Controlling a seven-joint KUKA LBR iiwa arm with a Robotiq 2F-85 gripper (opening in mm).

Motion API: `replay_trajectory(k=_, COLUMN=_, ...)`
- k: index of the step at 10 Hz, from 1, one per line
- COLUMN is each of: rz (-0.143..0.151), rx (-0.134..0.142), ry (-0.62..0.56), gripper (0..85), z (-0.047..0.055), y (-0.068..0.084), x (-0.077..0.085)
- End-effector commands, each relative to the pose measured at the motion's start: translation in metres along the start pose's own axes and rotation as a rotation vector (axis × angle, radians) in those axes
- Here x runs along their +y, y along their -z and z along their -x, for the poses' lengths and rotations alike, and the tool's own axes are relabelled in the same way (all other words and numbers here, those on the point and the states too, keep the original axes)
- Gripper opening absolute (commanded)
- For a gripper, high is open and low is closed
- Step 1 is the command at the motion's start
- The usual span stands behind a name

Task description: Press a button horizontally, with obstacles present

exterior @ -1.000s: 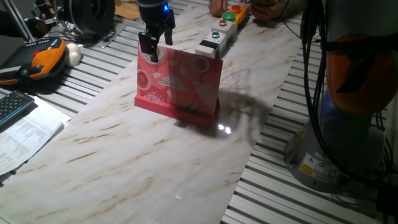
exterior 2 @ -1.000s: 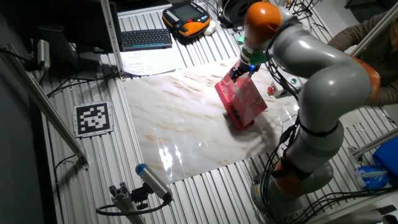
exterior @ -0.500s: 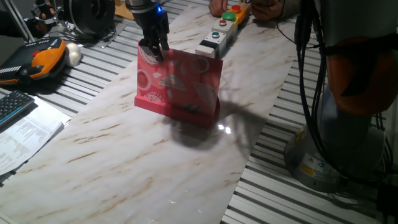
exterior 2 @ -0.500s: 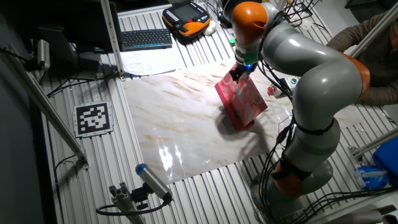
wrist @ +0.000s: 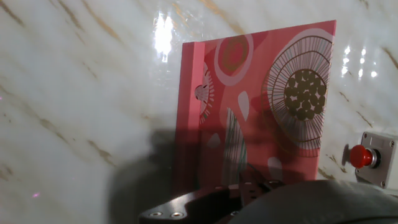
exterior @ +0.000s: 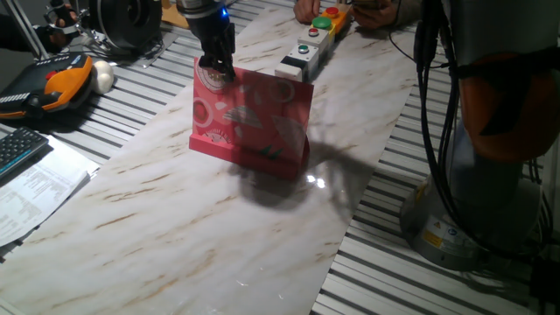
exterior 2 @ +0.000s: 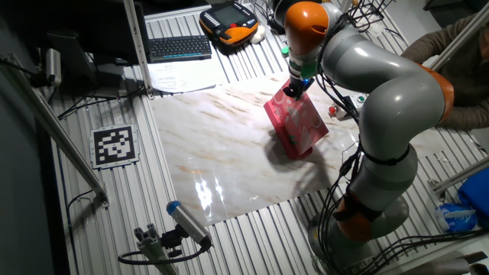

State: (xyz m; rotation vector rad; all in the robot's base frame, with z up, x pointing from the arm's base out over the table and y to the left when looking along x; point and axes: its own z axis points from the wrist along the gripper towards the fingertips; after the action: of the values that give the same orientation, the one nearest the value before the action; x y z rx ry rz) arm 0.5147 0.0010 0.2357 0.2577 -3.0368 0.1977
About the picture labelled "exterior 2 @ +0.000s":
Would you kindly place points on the orange black teach pendant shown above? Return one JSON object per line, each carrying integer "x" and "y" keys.
{"x": 229, "y": 21}

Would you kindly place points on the printed white paper sheets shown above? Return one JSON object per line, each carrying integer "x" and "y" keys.
{"x": 183, "y": 76}

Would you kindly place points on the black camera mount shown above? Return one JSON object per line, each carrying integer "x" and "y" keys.
{"x": 172, "y": 240}

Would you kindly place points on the person torso brown sweater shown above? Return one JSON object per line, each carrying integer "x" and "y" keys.
{"x": 473, "y": 80}

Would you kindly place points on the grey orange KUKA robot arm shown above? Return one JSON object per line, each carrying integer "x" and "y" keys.
{"x": 397, "y": 99}

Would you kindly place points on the right forearm brown sleeve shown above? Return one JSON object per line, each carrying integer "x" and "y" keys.
{"x": 439, "y": 46}

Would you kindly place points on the short aluminium profile stub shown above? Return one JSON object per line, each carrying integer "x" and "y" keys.
{"x": 153, "y": 248}

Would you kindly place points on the marble pattern table mat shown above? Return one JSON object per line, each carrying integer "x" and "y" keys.
{"x": 229, "y": 145}

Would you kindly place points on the pink patterned gift box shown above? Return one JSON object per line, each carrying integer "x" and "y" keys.
{"x": 298, "y": 126}

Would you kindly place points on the silver depth camera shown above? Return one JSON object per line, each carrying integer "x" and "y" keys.
{"x": 53, "y": 66}

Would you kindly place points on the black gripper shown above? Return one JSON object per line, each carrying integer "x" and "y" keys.
{"x": 302, "y": 84}

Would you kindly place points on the black computer keyboard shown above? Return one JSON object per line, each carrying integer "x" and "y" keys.
{"x": 179, "y": 47}

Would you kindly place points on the silver camera with blue end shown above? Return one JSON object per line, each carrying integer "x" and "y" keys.
{"x": 189, "y": 223}

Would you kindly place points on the black white fiducial marker board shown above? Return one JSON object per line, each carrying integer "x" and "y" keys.
{"x": 114, "y": 146}

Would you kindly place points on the blue white plastic package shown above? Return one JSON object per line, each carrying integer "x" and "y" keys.
{"x": 456, "y": 217}

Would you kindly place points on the left forearm brown sleeve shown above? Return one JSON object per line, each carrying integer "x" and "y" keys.
{"x": 470, "y": 116}

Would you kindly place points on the grey button box green button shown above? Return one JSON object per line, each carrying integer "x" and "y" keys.
{"x": 333, "y": 110}

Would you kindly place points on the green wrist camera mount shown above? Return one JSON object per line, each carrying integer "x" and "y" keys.
{"x": 308, "y": 70}

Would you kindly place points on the blue fabric bag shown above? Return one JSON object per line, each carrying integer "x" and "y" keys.
{"x": 475, "y": 195}

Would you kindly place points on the black computer monitor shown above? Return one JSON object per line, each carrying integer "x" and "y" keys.
{"x": 95, "y": 23}

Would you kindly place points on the black camera clamp arm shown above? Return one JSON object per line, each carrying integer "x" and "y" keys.
{"x": 36, "y": 79}

